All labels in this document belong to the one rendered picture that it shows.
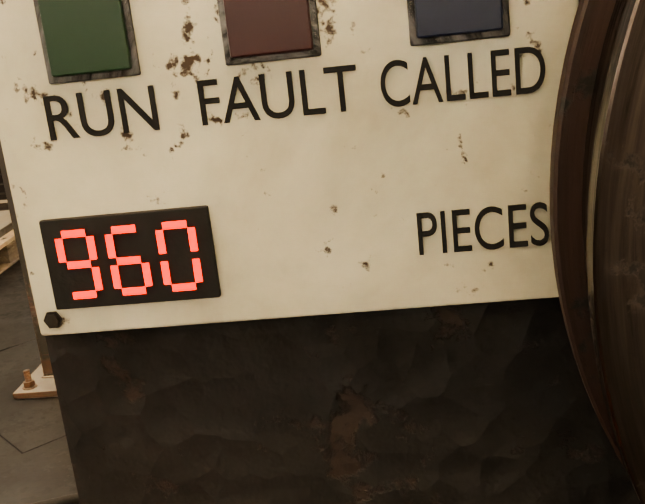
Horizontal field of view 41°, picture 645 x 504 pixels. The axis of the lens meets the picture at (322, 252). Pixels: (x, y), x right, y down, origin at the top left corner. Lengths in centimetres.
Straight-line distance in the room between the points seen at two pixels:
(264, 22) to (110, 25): 7
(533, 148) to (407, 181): 6
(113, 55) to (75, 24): 2
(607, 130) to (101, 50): 23
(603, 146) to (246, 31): 18
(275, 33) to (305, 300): 12
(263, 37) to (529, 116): 12
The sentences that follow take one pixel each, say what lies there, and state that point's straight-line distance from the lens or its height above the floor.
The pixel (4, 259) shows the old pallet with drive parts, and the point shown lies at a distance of 509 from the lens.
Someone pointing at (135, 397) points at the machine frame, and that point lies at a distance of 47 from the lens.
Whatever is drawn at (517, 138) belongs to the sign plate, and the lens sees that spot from 39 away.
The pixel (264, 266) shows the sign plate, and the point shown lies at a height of 109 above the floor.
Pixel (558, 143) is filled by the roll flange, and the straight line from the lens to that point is 32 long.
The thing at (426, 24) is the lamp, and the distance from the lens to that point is 38.
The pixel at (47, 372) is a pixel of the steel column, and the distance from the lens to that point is 330.
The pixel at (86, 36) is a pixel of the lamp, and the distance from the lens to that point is 40.
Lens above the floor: 120
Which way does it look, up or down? 16 degrees down
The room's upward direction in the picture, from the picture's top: 6 degrees counter-clockwise
